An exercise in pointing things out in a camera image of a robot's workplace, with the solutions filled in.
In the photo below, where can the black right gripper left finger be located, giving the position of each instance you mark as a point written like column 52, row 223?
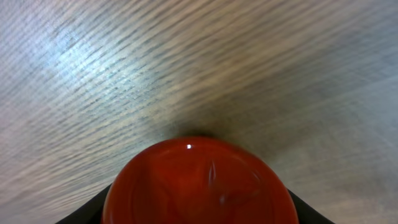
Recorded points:
column 90, row 212

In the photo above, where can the red sauce bottle green cap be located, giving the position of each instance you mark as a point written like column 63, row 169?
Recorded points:
column 197, row 180

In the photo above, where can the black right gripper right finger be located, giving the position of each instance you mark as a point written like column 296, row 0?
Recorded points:
column 307, row 214

